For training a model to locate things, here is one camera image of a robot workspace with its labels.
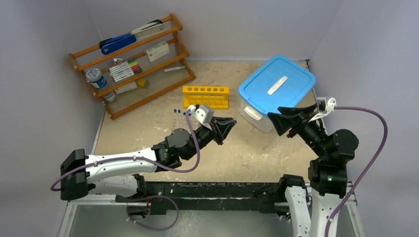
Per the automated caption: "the small clear jar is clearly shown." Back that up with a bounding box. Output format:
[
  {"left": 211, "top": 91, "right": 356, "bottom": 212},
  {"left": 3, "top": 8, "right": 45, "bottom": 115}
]
[{"left": 102, "top": 91, "right": 116, "bottom": 103}]

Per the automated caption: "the blue plastic lid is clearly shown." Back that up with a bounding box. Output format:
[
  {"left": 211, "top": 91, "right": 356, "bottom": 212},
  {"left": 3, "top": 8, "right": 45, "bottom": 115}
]
[{"left": 238, "top": 55, "right": 316, "bottom": 116}]

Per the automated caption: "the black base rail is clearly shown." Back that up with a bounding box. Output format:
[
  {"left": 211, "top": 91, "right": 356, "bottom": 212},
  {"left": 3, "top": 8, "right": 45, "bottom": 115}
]
[{"left": 115, "top": 181, "right": 291, "bottom": 216}]

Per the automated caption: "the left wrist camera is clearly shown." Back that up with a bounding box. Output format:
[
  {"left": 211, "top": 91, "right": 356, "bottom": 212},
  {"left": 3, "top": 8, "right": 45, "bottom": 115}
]
[{"left": 193, "top": 104, "right": 214, "bottom": 130}]

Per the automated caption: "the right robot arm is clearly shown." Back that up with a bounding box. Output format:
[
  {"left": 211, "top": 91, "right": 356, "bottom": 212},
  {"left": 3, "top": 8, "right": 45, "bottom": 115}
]
[{"left": 267, "top": 100, "right": 359, "bottom": 237}]

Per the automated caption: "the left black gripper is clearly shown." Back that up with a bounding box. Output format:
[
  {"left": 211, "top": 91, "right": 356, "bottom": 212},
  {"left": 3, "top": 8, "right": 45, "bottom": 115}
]
[{"left": 184, "top": 117, "right": 236, "bottom": 160}]

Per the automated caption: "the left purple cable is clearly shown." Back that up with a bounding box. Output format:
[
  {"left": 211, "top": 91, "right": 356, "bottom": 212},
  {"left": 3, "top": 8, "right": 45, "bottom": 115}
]
[{"left": 50, "top": 113, "right": 201, "bottom": 193}]

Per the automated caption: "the white green box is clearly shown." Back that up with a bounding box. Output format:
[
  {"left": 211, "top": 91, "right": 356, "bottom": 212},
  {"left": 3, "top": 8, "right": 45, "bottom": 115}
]
[{"left": 145, "top": 41, "right": 170, "bottom": 62}]

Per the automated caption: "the small white clip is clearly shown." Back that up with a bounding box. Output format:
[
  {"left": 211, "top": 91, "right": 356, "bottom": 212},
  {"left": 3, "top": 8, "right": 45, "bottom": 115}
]
[{"left": 113, "top": 58, "right": 124, "bottom": 64}]

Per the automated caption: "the white plastic bin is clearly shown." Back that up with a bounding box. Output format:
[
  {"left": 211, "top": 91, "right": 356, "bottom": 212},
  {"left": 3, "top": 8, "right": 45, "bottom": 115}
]
[{"left": 239, "top": 99, "right": 274, "bottom": 133}]

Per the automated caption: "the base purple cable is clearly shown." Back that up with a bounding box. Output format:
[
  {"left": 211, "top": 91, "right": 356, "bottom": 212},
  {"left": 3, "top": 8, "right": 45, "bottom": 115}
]
[{"left": 126, "top": 195, "right": 179, "bottom": 232}]

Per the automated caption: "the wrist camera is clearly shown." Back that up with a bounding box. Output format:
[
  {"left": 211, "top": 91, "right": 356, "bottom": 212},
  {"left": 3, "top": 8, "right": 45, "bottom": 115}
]
[
  {"left": 193, "top": 104, "right": 214, "bottom": 130},
  {"left": 310, "top": 95, "right": 336, "bottom": 122}
]

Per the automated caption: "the white flat box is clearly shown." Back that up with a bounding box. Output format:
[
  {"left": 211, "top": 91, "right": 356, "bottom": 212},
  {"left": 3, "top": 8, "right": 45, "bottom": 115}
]
[{"left": 115, "top": 82, "right": 138, "bottom": 94}]

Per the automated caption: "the green white marker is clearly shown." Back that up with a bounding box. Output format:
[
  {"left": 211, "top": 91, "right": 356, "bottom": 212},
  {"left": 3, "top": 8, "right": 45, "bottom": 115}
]
[{"left": 164, "top": 66, "right": 186, "bottom": 73}]

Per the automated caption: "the clear tube rack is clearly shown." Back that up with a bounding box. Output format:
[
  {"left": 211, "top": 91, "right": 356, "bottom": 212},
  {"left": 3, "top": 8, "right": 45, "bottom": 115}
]
[{"left": 172, "top": 117, "right": 200, "bottom": 131}]

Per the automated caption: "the yellow test tube rack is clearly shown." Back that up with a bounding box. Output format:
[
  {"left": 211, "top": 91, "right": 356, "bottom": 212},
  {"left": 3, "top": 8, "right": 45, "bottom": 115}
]
[{"left": 182, "top": 85, "right": 230, "bottom": 110}]

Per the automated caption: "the blue grey stapler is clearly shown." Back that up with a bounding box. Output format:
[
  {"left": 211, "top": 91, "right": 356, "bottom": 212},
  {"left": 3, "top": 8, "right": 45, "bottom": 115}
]
[{"left": 99, "top": 19, "right": 167, "bottom": 55}]

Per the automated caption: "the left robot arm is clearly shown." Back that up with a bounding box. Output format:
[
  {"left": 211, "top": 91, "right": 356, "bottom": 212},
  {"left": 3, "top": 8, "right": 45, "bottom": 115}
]
[{"left": 50, "top": 117, "right": 237, "bottom": 202}]

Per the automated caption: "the blue lid jar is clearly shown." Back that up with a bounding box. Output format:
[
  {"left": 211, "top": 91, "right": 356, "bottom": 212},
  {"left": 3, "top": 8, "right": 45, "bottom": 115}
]
[{"left": 85, "top": 68, "right": 107, "bottom": 89}]

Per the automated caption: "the coloured marker pack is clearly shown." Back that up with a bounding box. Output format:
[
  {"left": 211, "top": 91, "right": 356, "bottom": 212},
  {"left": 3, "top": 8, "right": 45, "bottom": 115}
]
[{"left": 108, "top": 58, "right": 143, "bottom": 82}]

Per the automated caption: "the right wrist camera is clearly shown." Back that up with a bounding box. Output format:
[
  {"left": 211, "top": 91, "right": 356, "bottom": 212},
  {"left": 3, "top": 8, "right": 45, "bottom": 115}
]
[{"left": 310, "top": 95, "right": 336, "bottom": 122}]

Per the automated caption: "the yellow sponge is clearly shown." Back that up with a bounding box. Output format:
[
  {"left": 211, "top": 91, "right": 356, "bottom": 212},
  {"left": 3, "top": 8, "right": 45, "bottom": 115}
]
[{"left": 137, "top": 78, "right": 149, "bottom": 88}]

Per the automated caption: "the wooden shelf rack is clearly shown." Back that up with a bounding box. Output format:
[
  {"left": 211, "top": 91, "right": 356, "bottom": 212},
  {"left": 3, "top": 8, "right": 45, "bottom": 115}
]
[{"left": 68, "top": 13, "right": 196, "bottom": 119}]

